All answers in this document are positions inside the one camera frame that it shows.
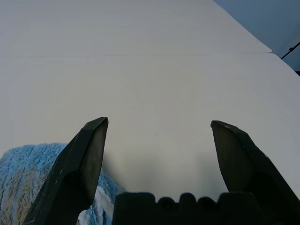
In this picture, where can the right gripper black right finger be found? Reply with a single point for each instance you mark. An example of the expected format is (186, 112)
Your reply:
(257, 168)

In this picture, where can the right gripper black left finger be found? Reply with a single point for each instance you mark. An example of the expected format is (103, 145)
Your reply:
(70, 175)

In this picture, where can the blue fluffy rag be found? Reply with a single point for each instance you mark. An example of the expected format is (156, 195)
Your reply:
(18, 168)

